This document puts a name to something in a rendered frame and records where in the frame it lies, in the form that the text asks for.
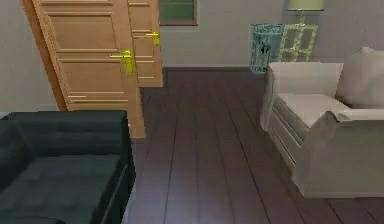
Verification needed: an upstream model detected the yellow green side table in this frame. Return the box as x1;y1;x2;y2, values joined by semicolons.
277;23;319;63

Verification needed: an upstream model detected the green framed wall picture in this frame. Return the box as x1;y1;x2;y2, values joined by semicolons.
158;0;199;27

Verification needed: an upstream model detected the cream white armchair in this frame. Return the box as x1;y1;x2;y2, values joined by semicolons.
260;46;384;199

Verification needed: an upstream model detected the light brown wooden door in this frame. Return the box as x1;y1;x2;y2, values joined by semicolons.
22;0;147;139
127;0;164;89

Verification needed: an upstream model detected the dark green sofa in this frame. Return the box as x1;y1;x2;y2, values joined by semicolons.
0;110;136;224

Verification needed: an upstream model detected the teal wire bin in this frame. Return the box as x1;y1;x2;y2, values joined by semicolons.
249;23;285;74

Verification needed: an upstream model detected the yellow door handle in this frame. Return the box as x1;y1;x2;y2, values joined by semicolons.
145;30;161;47
109;49;136;75

